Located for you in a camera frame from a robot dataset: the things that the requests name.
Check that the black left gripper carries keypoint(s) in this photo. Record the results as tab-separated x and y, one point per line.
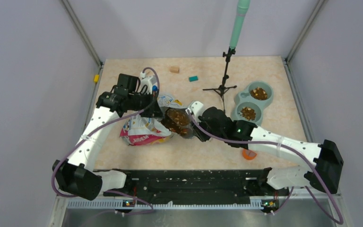
153	110

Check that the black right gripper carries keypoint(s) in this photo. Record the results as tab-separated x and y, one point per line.
203	137

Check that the pink pet food bag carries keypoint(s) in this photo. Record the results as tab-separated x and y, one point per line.
140	131

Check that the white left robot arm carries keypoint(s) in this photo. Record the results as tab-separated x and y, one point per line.
73	176

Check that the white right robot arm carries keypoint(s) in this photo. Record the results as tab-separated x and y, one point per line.
318	165

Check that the teal double pet bowl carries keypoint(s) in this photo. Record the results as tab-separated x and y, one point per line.
251	102

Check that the black tripod stand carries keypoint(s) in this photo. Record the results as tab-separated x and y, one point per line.
222	89

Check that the light wooden block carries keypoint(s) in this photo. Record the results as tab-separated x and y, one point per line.
174	69

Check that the orange semicircle toy block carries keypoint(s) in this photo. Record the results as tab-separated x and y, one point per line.
248	154

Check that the teal rectangular block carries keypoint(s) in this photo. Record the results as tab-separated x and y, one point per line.
193	78

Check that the yellow clip on frame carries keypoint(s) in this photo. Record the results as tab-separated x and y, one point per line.
96	78

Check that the aluminium frame rail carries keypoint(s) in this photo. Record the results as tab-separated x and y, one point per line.
111	200

